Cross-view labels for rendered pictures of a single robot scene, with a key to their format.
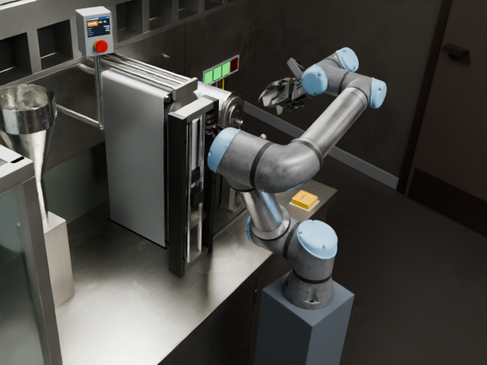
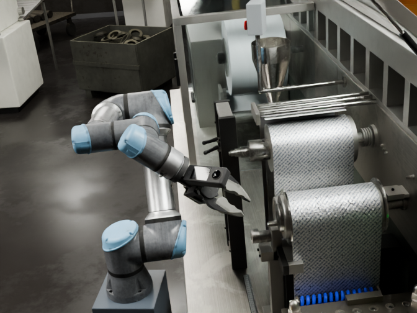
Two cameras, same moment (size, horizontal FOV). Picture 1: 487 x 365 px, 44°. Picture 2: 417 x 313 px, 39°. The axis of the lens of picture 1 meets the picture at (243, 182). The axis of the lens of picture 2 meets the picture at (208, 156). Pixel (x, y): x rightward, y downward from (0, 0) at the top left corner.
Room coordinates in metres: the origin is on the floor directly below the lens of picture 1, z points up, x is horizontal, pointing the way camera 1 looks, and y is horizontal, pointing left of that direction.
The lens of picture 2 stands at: (2.83, -0.85, 2.08)
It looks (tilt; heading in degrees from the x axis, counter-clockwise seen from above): 25 degrees down; 146
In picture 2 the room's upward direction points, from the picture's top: 6 degrees counter-clockwise
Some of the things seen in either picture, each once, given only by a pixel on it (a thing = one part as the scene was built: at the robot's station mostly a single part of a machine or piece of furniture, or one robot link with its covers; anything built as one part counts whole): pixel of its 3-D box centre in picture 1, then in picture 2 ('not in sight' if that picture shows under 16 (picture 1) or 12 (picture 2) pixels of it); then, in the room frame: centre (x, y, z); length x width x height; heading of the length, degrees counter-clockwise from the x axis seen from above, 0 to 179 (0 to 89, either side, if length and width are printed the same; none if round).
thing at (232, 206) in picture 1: (232, 171); (270, 271); (1.77, 0.04, 1.05); 0.06 x 0.05 x 0.31; 58
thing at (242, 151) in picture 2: not in sight; (239, 152); (1.57, 0.12, 1.34); 0.06 x 0.03 x 0.03; 58
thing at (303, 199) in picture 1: (304, 200); not in sight; (1.84, -0.23, 0.91); 0.07 x 0.07 x 0.02; 58
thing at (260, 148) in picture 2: not in sight; (259, 149); (1.60, 0.17, 1.34); 0.06 x 0.06 x 0.06; 58
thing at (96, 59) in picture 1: (98, 90); (259, 63); (1.37, 0.37, 1.51); 0.02 x 0.02 x 0.20
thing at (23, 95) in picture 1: (25, 108); (270, 49); (1.26, 0.52, 1.50); 0.14 x 0.14 x 0.06
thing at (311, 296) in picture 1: (310, 279); (127, 276); (1.37, -0.22, 0.95); 0.15 x 0.15 x 0.10
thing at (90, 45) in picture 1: (96, 32); (254, 17); (1.37, 0.37, 1.66); 0.07 x 0.07 x 0.10; 37
